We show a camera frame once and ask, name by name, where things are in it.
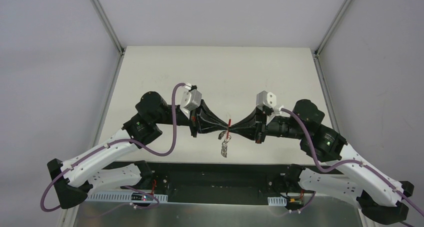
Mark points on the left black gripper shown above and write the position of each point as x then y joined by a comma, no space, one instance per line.
193,123

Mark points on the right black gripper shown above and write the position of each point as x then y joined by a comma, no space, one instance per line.
259,127

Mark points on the red handled metal keyring holder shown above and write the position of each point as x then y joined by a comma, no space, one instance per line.
225,137

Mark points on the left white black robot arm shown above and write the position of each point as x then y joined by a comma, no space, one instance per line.
75,179

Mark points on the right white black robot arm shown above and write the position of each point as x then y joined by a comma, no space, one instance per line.
342,172

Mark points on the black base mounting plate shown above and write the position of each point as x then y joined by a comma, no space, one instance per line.
218,183

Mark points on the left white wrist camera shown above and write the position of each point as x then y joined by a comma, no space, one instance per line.
191,100

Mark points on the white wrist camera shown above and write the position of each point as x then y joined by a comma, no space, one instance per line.
191,100
266,102

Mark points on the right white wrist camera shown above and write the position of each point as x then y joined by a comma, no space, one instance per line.
266,102

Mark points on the right white cable duct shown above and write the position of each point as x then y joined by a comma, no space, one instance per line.
277,201

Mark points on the white cable duct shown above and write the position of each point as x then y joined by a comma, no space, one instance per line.
277,201
126,197

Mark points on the right aluminium frame post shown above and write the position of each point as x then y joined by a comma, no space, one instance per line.
333,27

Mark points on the aluminium frame post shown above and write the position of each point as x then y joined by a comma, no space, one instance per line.
333,27
102,15

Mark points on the left white cable duct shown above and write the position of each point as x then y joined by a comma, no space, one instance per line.
126,197

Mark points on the left aluminium frame post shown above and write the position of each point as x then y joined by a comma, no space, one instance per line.
102,15

